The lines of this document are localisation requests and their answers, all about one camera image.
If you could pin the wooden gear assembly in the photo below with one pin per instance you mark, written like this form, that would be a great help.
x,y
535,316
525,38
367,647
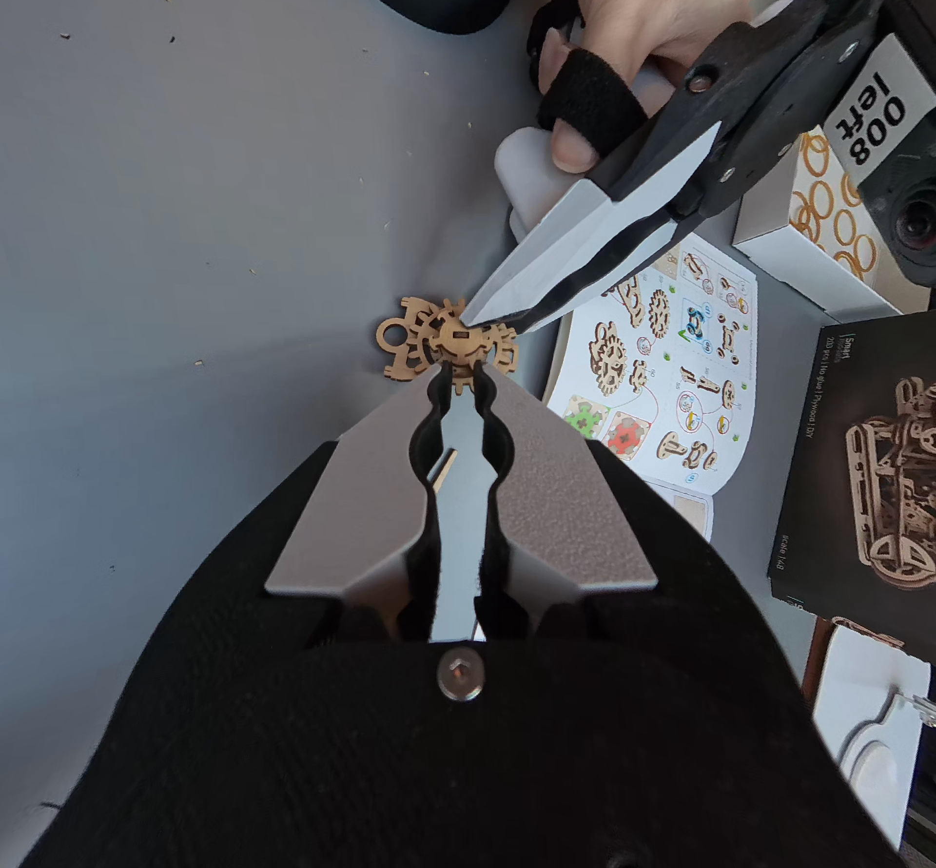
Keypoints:
x,y
402,352

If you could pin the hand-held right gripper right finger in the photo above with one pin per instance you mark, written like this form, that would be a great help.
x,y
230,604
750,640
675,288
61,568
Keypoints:
x,y
570,517

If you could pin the tapered wooden stick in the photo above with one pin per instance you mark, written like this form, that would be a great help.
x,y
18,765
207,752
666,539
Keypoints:
x,y
442,472

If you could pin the small notched wooden disc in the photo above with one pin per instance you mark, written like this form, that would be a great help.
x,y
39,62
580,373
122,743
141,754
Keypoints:
x,y
457,349

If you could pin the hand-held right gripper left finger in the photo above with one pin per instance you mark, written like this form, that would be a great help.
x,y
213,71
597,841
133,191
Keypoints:
x,y
351,517

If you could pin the white plastic base plate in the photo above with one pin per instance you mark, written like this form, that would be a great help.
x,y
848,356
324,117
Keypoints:
x,y
855,700

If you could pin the metal bracket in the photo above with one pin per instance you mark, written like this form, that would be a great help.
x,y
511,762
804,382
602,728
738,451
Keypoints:
x,y
925,708

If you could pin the assembly instruction booklet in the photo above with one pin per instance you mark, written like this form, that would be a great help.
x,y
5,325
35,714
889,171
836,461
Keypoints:
x,y
695,385

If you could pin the black model kit box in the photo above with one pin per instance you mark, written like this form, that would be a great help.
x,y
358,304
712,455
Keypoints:
x,y
826,444

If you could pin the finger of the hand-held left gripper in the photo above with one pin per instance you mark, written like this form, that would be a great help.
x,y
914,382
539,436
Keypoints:
x,y
643,254
556,246

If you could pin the grey desk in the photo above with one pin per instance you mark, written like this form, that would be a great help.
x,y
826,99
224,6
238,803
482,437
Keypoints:
x,y
183,225

